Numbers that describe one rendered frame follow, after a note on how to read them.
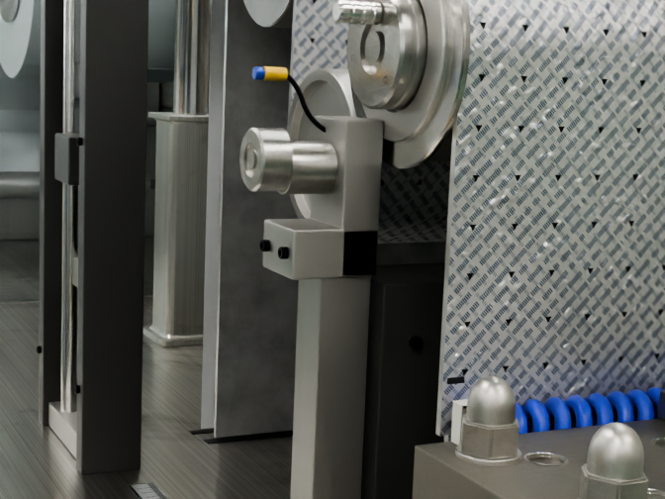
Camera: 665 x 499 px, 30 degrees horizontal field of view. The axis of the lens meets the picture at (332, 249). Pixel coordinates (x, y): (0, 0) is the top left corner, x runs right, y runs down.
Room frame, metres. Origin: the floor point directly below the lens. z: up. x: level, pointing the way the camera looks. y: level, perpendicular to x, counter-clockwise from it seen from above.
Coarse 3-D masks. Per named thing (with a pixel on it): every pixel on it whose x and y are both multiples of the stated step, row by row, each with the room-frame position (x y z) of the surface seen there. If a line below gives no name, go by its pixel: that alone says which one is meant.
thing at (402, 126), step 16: (432, 0) 0.74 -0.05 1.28; (432, 16) 0.74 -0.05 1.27; (432, 32) 0.74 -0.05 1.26; (448, 32) 0.73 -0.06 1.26; (432, 48) 0.73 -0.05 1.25; (432, 64) 0.73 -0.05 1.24; (432, 80) 0.73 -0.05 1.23; (416, 96) 0.75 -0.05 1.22; (432, 96) 0.73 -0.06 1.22; (368, 112) 0.81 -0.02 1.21; (384, 112) 0.79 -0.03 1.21; (400, 112) 0.77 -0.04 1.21; (416, 112) 0.75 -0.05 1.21; (432, 112) 0.74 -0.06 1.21; (384, 128) 0.78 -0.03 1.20; (400, 128) 0.77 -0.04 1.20; (416, 128) 0.75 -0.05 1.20
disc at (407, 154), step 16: (448, 0) 0.73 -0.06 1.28; (464, 0) 0.72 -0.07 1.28; (448, 16) 0.73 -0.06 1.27; (464, 16) 0.71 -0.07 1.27; (464, 32) 0.71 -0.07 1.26; (448, 48) 0.73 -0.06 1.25; (464, 48) 0.71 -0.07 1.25; (448, 64) 0.72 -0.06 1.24; (464, 64) 0.71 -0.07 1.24; (448, 80) 0.72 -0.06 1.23; (464, 80) 0.71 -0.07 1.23; (352, 96) 0.84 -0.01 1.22; (448, 96) 0.72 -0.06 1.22; (448, 112) 0.72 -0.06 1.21; (432, 128) 0.74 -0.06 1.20; (448, 128) 0.73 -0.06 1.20; (384, 144) 0.79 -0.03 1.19; (400, 144) 0.77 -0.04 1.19; (416, 144) 0.75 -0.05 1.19; (432, 144) 0.74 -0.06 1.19; (384, 160) 0.79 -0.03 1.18; (400, 160) 0.77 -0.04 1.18; (416, 160) 0.75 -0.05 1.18
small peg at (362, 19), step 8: (344, 0) 0.75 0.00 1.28; (352, 0) 0.75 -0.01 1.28; (336, 8) 0.75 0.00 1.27; (344, 8) 0.75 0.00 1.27; (352, 8) 0.75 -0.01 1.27; (360, 8) 0.75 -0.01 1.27; (368, 8) 0.75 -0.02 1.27; (376, 8) 0.76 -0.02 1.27; (336, 16) 0.75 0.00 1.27; (344, 16) 0.75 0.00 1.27; (352, 16) 0.75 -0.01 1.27; (360, 16) 0.75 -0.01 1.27; (368, 16) 0.75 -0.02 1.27; (376, 16) 0.76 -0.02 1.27; (360, 24) 0.76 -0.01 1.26; (368, 24) 0.76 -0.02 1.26; (376, 24) 0.76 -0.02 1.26
